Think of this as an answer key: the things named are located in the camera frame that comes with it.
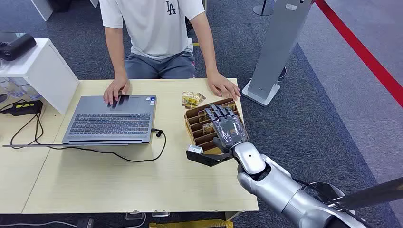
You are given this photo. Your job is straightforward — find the person's left hand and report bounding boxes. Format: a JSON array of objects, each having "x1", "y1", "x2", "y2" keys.
[{"x1": 207, "y1": 71, "x2": 242, "y2": 101}]

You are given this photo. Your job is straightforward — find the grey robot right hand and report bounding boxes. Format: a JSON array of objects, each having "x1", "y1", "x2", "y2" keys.
[{"x1": 204, "y1": 104, "x2": 249, "y2": 155}]

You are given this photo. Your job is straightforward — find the person's right hand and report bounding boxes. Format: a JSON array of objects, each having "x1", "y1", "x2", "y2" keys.
[{"x1": 103, "y1": 78, "x2": 131, "y2": 106}]

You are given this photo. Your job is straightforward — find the cardboard card holder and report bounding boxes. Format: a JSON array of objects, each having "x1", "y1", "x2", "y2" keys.
[{"x1": 183, "y1": 97, "x2": 245, "y2": 156}]

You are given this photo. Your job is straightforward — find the person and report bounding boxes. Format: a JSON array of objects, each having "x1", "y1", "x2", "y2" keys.
[{"x1": 99, "y1": 0, "x2": 242, "y2": 106}]

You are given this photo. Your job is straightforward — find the grey laptop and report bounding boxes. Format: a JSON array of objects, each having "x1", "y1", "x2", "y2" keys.
[{"x1": 2, "y1": 95, "x2": 157, "y2": 148}]

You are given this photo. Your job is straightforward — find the grey kiosk pillar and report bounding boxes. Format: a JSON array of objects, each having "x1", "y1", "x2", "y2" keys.
[{"x1": 241, "y1": 0, "x2": 316, "y2": 107}]

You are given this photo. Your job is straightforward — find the white box stand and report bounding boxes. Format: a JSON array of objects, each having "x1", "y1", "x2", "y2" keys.
[{"x1": 0, "y1": 38, "x2": 80, "y2": 116}]

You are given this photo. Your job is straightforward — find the round pole stand base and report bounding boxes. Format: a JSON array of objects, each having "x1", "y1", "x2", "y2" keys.
[{"x1": 252, "y1": 0, "x2": 274, "y2": 17}]

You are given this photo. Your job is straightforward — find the clear plastic bottle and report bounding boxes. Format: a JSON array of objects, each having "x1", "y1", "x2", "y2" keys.
[{"x1": 5, "y1": 77, "x2": 42, "y2": 101}]

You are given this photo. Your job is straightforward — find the black power adapter yellow label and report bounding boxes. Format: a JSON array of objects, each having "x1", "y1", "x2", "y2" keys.
[{"x1": 0, "y1": 100, "x2": 44, "y2": 117}]

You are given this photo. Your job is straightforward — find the yellow floor tape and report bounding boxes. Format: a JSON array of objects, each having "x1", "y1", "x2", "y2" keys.
[{"x1": 149, "y1": 219, "x2": 234, "y2": 228}]

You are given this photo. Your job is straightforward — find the black handheld device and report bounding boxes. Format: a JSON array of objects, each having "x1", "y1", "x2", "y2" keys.
[{"x1": 0, "y1": 33, "x2": 37, "y2": 62}]

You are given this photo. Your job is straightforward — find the white cabinet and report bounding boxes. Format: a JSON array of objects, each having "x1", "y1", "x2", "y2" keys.
[{"x1": 30, "y1": 0, "x2": 55, "y2": 22}]

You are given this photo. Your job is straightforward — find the steel floor outlet with plug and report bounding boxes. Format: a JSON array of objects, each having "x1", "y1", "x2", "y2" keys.
[{"x1": 125, "y1": 212, "x2": 146, "y2": 221}]

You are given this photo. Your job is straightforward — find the dark grey bar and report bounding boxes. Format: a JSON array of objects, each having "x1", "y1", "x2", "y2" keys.
[{"x1": 327, "y1": 177, "x2": 403, "y2": 212}]

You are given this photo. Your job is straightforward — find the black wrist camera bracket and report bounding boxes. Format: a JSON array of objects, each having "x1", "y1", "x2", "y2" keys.
[{"x1": 185, "y1": 150, "x2": 235, "y2": 168}]

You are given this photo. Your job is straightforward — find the black laptop power cable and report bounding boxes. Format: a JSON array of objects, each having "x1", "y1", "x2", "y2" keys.
[{"x1": 9, "y1": 113, "x2": 167, "y2": 163}]

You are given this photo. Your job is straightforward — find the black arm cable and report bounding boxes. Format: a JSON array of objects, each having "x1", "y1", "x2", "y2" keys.
[{"x1": 292, "y1": 178, "x2": 376, "y2": 228}]

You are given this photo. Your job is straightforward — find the white power cable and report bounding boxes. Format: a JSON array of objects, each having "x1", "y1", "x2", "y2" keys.
[{"x1": 122, "y1": 213, "x2": 147, "y2": 228}]

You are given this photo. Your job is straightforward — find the grey floor cable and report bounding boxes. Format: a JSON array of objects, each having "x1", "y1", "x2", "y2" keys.
[{"x1": 0, "y1": 221, "x2": 78, "y2": 228}]

